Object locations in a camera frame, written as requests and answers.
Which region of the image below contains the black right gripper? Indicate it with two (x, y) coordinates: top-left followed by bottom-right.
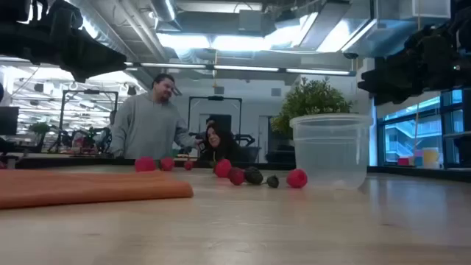
(357, 0), (471, 105)

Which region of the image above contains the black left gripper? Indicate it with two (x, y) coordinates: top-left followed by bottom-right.
(0, 0), (128, 83)

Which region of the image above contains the clear plastic tupperware container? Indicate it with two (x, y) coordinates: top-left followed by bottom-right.
(289, 113), (374, 191)

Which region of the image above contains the red strawberry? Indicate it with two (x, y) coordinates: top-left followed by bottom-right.
(213, 158), (233, 179)
(159, 157), (176, 172)
(134, 156), (157, 173)

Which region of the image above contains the orange cloth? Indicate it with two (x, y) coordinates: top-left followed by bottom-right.
(0, 169), (195, 211)

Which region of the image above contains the small red fruit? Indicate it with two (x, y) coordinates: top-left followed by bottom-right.
(286, 168), (309, 190)

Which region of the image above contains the large blackberry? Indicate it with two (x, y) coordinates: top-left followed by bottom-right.
(244, 166), (264, 186)

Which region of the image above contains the dark red raspberry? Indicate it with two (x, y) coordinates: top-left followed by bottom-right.
(227, 167), (247, 187)

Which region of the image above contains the person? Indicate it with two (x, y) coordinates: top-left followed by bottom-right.
(109, 72), (205, 160)
(198, 122), (242, 163)

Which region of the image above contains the small green plant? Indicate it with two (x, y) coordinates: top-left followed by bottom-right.
(29, 122), (52, 148)

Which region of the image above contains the green potted plant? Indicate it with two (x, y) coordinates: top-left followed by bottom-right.
(270, 76), (355, 141)

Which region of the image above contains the yellow white cup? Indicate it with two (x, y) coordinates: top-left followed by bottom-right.
(422, 146), (441, 169)

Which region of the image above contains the black computer monitor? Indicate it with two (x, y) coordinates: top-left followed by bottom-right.
(0, 106), (20, 136)

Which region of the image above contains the long ceiling light bar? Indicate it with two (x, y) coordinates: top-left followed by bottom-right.
(124, 61), (357, 77)

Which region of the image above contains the black metal rig frame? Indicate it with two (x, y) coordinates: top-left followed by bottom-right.
(58, 89), (119, 154)
(187, 96), (244, 159)

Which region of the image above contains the black vertical post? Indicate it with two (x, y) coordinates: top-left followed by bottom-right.
(461, 86), (471, 167)

